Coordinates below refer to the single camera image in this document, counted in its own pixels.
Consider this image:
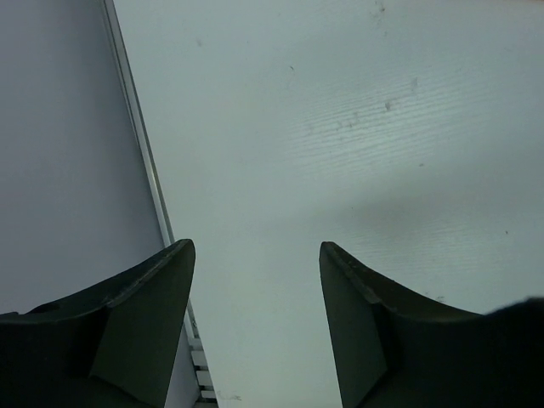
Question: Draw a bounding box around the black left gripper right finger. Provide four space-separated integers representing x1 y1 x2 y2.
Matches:
319 241 543 407

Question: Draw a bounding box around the aluminium table edge rail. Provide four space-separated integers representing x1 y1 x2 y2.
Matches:
99 0 218 407

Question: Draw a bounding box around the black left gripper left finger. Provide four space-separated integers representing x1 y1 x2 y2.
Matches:
1 239 196 407

